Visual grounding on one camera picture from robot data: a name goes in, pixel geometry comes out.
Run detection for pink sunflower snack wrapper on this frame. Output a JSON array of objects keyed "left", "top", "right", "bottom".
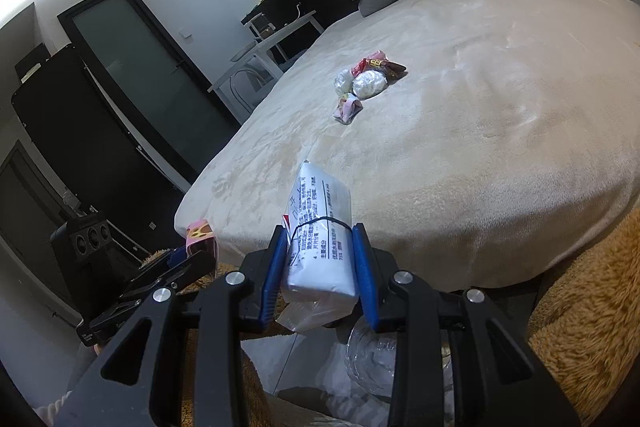
[{"left": 186, "top": 219, "right": 218, "bottom": 271}]

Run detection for white printed tissue pack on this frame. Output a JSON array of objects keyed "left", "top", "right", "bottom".
[{"left": 282, "top": 161, "right": 358, "bottom": 307}]

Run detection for pink printed carton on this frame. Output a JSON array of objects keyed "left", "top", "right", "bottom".
[{"left": 333, "top": 93, "right": 363, "bottom": 124}]

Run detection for large white plastic bag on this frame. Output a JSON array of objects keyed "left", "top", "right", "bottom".
[{"left": 352, "top": 69, "right": 387, "bottom": 100}]

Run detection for small white plastic bag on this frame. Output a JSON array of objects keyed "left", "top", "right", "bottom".
[{"left": 334, "top": 68, "right": 354, "bottom": 96}]

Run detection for red snack wrapper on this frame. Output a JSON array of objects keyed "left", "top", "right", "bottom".
[{"left": 350, "top": 50, "right": 386, "bottom": 78}]

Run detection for dark brown snack wrapper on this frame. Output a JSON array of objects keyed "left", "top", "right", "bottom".
[{"left": 382, "top": 61, "right": 407, "bottom": 82}]

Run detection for clear trash bin bag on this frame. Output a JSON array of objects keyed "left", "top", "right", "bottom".
[{"left": 241, "top": 300, "right": 396, "bottom": 426}]

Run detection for white chair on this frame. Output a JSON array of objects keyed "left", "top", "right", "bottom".
[{"left": 229, "top": 63, "right": 277, "bottom": 112}]

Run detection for beige plush bed blanket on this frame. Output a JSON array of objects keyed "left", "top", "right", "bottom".
[{"left": 175, "top": 0, "right": 639, "bottom": 291}]

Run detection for brown fluffy rug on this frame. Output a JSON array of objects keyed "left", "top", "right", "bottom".
[{"left": 134, "top": 206, "right": 640, "bottom": 427}]

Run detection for white desk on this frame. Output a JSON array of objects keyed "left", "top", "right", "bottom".
[{"left": 206, "top": 10, "right": 324, "bottom": 121}]

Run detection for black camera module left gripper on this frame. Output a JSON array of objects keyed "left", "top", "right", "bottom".
[{"left": 50, "top": 213, "right": 118, "bottom": 291}]

